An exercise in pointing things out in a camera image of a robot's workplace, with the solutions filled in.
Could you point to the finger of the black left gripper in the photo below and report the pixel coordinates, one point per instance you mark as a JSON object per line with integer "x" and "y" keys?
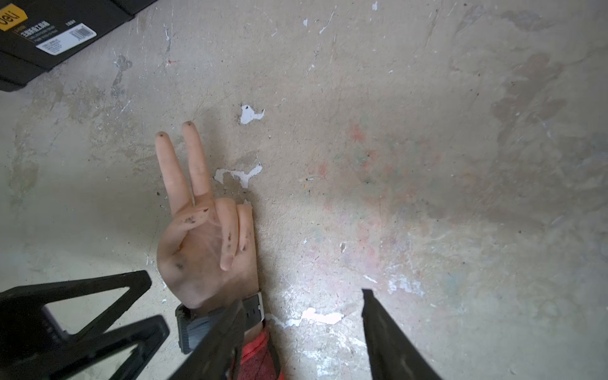
{"x": 143, "y": 338}
{"x": 26, "y": 303}

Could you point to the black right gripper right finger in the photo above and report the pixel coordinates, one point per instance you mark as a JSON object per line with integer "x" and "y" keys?
{"x": 391, "y": 354}

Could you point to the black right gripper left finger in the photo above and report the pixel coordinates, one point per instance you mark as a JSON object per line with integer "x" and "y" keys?
{"x": 219, "y": 354}

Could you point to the black wrist watch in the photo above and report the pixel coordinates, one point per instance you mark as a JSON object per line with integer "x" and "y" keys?
{"x": 193, "y": 329}

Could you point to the red black plaid sleeve forearm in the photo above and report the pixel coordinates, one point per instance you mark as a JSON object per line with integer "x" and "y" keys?
{"x": 260, "y": 360}

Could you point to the mannequin hand peace sign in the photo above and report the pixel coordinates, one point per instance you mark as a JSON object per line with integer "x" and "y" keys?
{"x": 207, "y": 256}

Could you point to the black plastic toolbox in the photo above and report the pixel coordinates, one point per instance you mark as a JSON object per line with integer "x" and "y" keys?
{"x": 37, "y": 36}

